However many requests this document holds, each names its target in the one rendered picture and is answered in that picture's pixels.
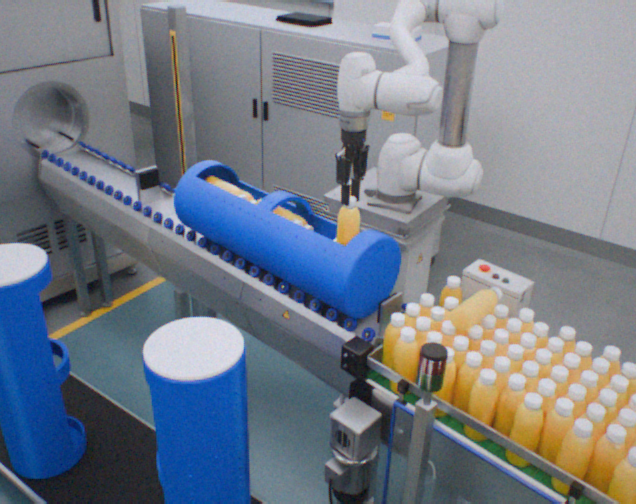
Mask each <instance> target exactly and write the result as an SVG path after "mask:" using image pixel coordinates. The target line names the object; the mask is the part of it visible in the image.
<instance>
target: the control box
mask: <svg viewBox="0 0 636 504"><path fill-rule="evenodd" d="M482 264H486V265H489V266H490V267H491V269H490V270H488V271H483V270H481V269H480V268H479V266H480V265H482ZM498 270H499V271H498ZM500 271H501V273H500ZM494 273H497V274H498V275H499V278H498V279H496V278H493V277H492V275H493V274H494ZM505 273H506V274H505ZM504 274H505V275H504ZM508 275H509V276H510V277H509V276H508ZM505 277H506V278H508V279H509V282H508V283H504V282H503V281H502V279H503V278H505ZM511 277H512V278H511ZM514 277H515V278H516V279H515V278H514ZM533 285H534V282H533V281H531V280H529V279H526V278H524V277H521V276H519V275H516V274H514V273H512V272H509V271H507V270H504V269H502V268H500V267H497V266H495V265H492V264H490V263H488V262H485V261H483V260H480V259H479V260H477V261H476V262H474V263H473V264H471V265H470V266H468V267H467V268H465V269H464V270H463V276H462V282H461V291H462V296H463V297H465V298H467V299H468V298H469V297H470V296H472V295H473V294H475V293H476V292H477V291H479V290H482V289H490V288H492V287H497V288H499V289H500V290H501V292H502V296H501V298H500V299H498V304H497V305H505V306H507V307H508V318H510V319H511V318H516V317H518V316H519V315H520V310H521V309H523V308H528V307H529V302H530V298H531V294H532V289H533Z"/></svg>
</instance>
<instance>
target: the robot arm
mask: <svg viewBox="0 0 636 504"><path fill-rule="evenodd" d="M503 8H504V0H400V1H399V3H398V5H397V8H396V11H395V14H394V16H393V19H392V21H391V24H390V29H389V35H390V39H391V41H392V43H393V45H394V47H395V48H396V49H397V51H398V52H399V54H400V55H401V56H402V58H403V59H404V61H405V62H406V63H407V65H406V66H404V67H402V68H401V69H398V70H395V71H394V72H393V73H385V72H381V71H378V70H375V62H374V60H373V58H372V57H371V55H370V54H368V53H361V52H353V53H349V54H347V55H346V56H345V57H344V58H343V59H342V62H341V65H340V70H339V76H338V85H337V95H338V101H339V127H340V128H341V141H342V143H343V146H342V149H341V150H342V151H341V152H340V153H336V154H335V158H336V183H338V184H341V204H344V205H346V206H349V205H350V190H351V196H353V197H355V198H356V199H357V200H356V201H357V202H358V201H359V198H360V184H361V181H363V180H364V178H362V177H363V176H364V177H365V176H366V169H367V158H368V151H369V148H370V145H367V144H364V142H365V141H366V134H367V129H368V128H369V125H370V113H371V110H370V109H378V110H383V111H387V112H389V113H394V114H400V115H408V116H423V115H428V114H431V113H433V112H434V111H435V110H437V109H438V107H439V106H440V104H441V102H442V107H441V117H440V126H439V136H438V139H437V140H436V141H435V142H434V143H433V144H432V145H431V148H430V151H427V150H425V149H424V148H422V147H421V143H420V142H419V140H418V139H417V138H415V137H414V136H412V135H410V134H406V133H399V134H394V135H391V136H390V137H389V138H388V140H387V141H386V143H385V144H384V146H383V147H382V150H381V152H380V156H379V161H378V169H377V187H366V188H365V190H364V194H366V195H369V196H371V197H372V198H371V199H370V200H368V201H367V205H368V206H372V207H379V208H384V209H388V210H393V211H398V212H401V213H404V214H411V212H412V209H413V208H414V206H415V205H416V204H417V203H418V201H419V200H421V199H422V197H423V195H422V194H420V193H416V191H418V190H420V191H424V192H427V193H431V194H435V195H440V196H446V197H465V196H469V195H471V194H474V193H476V191H477V190H478V188H479V185H480V182H481V179H482V175H483V169H482V166H481V164H480V163H479V161H478V160H476V159H473V154H472V148H471V146H470V145H469V144H468V142H467V141H466V136H467V129H468V121H469V113H470V106H471V98H472V90H473V85H474V78H475V70H476V63H477V55H478V47H479V42H480V41H481V40H482V39H483V37H484V36H485V33H486V31H487V29H492V28H494V27H495V26H496V25H497V24H498V23H499V22H500V20H501V18H502V15H503ZM422 22H432V23H442V24H444V29H445V34H446V37H447V39H448V50H447V60H446V69H445V79H444V88H443V91H442V88H441V86H440V84H439V83H438V82H437V81H435V80H434V79H433V78H430V76H429V65H428V61H427V59H426V57H425V55H424V54H423V52H422V51H421V49H420V48H419V46H418V45H417V43H416V42H415V40H414V39H413V37H412V36H411V34H410V32H411V31H412V30H413V29H414V28H416V27H417V26H419V25H420V24H421V23H422ZM348 159H349V160H348ZM352 164H353V174H354V178H351V184H349V179H350V173H351V167H352ZM362 171H363V172H362Z"/></svg>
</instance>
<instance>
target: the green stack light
mask: <svg viewBox="0 0 636 504"><path fill-rule="evenodd" d="M445 372H446V370H445ZM445 372H444V373H443V374H441V375H436V376H432V375H428V374H425V373H423V372H422V371H421V370H420V369H419V367H418V368H417V376H416V385H417V386H418V387H419V388H420V389H421V390H423V391H426V392H438V391H440V390H441V389H442V388H443V384H444V378H445Z"/></svg>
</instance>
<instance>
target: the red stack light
mask: <svg viewBox="0 0 636 504"><path fill-rule="evenodd" d="M447 359H448V356H447V358H446V359H444V360H441V361H431V360H428V359H426V358H425V357H423V356H422V355H421V353H419V360H418V367H419V369H420V370H421V371H422V372H423V373H425V374H428V375H432V376H436V375H441V374H443V373H444V372H445V370H446V366H447Z"/></svg>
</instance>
